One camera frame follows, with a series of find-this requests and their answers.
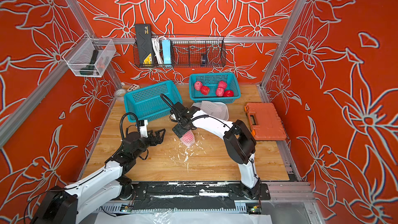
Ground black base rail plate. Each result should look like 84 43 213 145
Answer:
105 181 271 214

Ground black wire wall basket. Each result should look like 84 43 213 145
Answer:
133 35 227 68

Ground dark green handled tool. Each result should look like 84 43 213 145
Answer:
80 49 98 76

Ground clear tape roll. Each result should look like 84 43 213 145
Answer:
114 89 126 102

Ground teal basket for bare apples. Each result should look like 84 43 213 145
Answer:
189 73 241 104

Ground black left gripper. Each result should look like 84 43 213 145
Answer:
133 129 165 161

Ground light blue power bank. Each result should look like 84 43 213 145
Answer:
162 39 172 65

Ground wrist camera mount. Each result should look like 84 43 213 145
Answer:
137 120 148 138
170 111 177 122

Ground black box device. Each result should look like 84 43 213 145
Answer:
135 24 154 66

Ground small black device in basket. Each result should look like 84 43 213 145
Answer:
200 53 208 67

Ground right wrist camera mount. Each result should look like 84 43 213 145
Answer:
170 111 177 122

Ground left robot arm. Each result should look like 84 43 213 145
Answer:
31 129 165 224

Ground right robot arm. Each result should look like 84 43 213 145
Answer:
169 102 261 199

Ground white remote control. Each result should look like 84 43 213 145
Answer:
126 84 140 92

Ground orange tool case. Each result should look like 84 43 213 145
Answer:
245 102 287 141

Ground white coiled cable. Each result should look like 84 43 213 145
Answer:
151 36 165 66

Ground clear acrylic wall box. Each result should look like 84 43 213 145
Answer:
62 33 116 78

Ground teal basket with netted apples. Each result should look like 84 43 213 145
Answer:
124 80 183 122

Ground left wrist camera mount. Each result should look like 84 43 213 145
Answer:
137 120 148 138

